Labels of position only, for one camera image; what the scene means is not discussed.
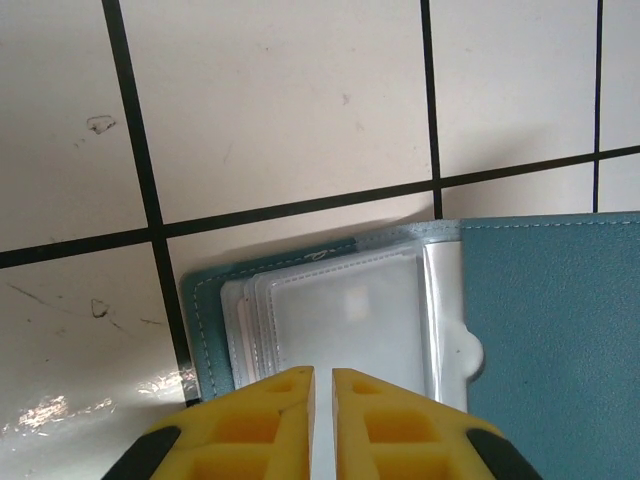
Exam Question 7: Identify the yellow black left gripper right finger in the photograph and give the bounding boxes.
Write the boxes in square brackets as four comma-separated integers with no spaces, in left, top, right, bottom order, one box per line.
[331,367,545,480]

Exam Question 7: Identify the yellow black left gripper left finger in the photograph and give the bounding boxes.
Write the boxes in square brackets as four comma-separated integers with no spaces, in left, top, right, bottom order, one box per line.
[102,365,319,480]

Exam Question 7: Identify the blue leather card holder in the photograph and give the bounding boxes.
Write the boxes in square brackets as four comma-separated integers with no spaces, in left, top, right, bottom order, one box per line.
[179,209,640,480]

